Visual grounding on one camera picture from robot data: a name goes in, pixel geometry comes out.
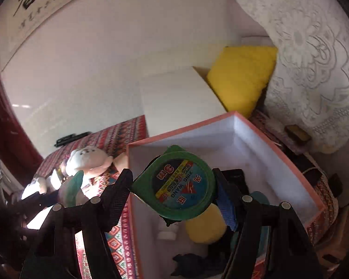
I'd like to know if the white duck plush toy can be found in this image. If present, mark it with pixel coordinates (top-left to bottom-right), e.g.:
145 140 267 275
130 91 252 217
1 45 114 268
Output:
185 203 227 244

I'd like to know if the black cloth bag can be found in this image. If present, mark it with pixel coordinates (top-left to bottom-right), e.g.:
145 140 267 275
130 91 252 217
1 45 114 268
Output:
221 169 250 195

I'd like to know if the white bear plush toy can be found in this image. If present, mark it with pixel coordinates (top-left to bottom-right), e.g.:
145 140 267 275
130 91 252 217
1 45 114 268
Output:
65 146 113 179

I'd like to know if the white cylindrical bottle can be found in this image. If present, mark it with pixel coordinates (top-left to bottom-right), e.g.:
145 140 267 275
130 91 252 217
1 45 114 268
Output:
157 218 179 241

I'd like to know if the green tape measure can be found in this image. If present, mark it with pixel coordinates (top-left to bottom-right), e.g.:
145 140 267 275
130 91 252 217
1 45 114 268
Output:
130 145 216 222

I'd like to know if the pink cardboard shoe box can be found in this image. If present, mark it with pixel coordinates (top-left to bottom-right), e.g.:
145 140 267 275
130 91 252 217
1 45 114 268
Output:
127 112 325 278

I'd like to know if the black pen on ledge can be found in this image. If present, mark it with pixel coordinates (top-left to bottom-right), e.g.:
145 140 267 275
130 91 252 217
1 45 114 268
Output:
54 132 92 148

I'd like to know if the white lace cover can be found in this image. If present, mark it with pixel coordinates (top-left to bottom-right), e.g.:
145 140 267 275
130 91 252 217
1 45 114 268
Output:
238 0 349 154

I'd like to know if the yellow cushion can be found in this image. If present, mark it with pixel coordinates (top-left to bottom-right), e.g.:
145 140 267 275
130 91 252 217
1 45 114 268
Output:
206 46 278 118

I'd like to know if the white shoe box lid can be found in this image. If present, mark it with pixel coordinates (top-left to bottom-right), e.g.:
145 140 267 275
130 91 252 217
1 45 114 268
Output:
140 67 226 137

